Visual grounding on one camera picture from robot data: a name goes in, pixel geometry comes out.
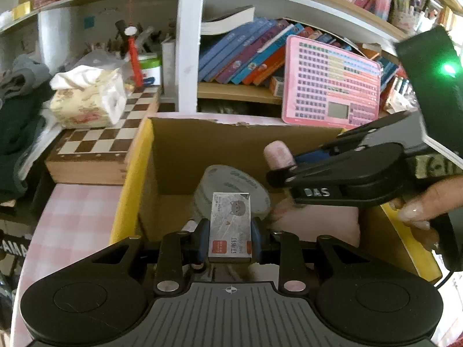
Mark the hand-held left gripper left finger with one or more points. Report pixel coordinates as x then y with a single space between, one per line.
202 244

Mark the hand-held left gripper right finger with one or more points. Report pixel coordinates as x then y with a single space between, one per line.
258 242

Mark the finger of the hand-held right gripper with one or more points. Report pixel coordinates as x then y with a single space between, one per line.
369 130
318 180

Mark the grey staples box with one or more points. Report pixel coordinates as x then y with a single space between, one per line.
231 224

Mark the small pink cylinder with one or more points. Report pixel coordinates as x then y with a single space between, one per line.
278 153

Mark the clear tape roll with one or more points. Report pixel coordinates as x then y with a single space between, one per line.
231 179

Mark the yellow cardboard box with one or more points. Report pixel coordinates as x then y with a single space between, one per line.
170 159

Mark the person's right hand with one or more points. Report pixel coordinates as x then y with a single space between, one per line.
434 202

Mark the clear pen cup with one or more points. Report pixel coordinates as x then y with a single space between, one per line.
407 11

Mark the pink learning tablet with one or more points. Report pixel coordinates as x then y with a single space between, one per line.
311 79

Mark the small orange box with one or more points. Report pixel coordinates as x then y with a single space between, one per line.
277 86

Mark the pink checked tablecloth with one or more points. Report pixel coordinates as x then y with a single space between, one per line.
72 217

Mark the wooden chessboard box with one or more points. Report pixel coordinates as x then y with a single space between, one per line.
97 141

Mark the row of blue books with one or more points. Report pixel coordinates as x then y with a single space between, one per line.
235 54

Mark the white paperback book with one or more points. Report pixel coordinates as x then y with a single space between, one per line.
228 20

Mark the green white canister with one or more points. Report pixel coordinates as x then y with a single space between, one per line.
150 68

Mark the floral tissue pack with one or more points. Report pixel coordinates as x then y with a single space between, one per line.
83 104

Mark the white bookshelf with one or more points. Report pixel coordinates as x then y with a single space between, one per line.
188 43

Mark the electric piano keyboard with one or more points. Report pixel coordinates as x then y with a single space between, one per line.
11 249

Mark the red stick with white knob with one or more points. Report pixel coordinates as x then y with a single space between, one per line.
134 58

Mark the dark green cloth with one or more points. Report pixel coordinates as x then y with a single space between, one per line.
14 133

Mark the bundle of pens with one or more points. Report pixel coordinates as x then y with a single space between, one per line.
119 36

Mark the grey cloth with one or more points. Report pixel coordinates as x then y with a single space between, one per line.
21 76

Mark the gold box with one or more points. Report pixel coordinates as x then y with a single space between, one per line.
21 10

